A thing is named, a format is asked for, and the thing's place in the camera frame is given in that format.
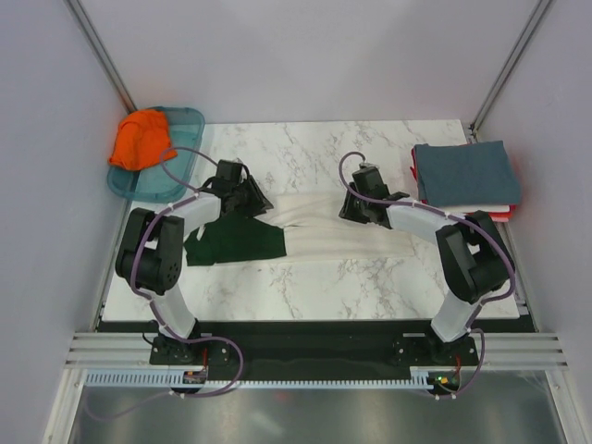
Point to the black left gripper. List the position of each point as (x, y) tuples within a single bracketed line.
[(259, 203)]

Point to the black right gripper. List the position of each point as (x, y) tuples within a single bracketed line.
[(347, 209)]

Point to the white and green t shirt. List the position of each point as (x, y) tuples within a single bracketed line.
[(300, 228)]

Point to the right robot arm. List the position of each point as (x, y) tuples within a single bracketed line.
[(474, 259)]

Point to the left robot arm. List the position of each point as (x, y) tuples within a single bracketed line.
[(152, 253)]

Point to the teal plastic bin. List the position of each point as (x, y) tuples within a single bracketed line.
[(165, 182)]

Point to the orange crumpled t shirt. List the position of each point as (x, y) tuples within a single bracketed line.
[(142, 141)]

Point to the folded grey-blue t shirt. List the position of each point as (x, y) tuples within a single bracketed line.
[(470, 174)]

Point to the folded white t shirt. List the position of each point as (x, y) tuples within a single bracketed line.
[(492, 209)]

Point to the right aluminium frame post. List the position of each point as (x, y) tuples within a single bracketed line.
[(510, 64)]

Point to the aluminium frame post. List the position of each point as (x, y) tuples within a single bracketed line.
[(100, 52), (510, 64)]

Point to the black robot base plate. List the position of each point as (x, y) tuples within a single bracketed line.
[(314, 348)]

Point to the white slotted cable duct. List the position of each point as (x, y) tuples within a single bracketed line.
[(206, 379)]

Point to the left aluminium frame post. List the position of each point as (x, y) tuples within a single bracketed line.
[(100, 52)]

